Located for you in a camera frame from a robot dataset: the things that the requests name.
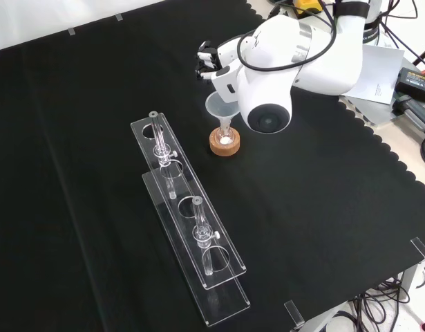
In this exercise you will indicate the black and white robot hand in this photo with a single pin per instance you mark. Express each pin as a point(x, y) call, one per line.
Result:
point(207, 60)

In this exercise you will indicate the clear plastic funnel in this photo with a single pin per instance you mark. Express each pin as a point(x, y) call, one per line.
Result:
point(217, 107)

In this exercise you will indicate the small round-bottom glass flask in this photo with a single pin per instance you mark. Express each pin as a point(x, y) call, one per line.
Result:
point(223, 133)

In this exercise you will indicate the clear acrylic funnel stand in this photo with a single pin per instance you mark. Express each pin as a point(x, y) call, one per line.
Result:
point(191, 221)

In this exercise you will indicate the white salt pile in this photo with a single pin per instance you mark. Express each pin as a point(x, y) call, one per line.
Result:
point(224, 140)

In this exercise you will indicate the yellow stop button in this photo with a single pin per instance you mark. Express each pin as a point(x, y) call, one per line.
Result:
point(307, 6)

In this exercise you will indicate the black bench cloth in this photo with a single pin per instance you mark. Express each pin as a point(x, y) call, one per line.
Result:
point(94, 173)

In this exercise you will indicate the grey perforated plate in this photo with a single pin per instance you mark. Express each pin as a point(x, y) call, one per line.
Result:
point(371, 112)

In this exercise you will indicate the white paper sheet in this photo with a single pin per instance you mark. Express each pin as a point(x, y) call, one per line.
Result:
point(381, 76)

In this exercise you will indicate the black power adapter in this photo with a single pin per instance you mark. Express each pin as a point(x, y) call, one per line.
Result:
point(416, 81)

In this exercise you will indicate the grey hand tool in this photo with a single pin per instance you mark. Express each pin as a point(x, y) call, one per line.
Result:
point(414, 112)

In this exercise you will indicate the red and black tripod leg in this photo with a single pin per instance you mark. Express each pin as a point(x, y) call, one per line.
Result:
point(424, 57)

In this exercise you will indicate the clear cloth clip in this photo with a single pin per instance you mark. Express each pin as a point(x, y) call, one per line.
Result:
point(421, 249)
point(294, 313)

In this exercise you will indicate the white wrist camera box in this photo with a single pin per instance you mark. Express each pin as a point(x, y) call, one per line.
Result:
point(226, 84)

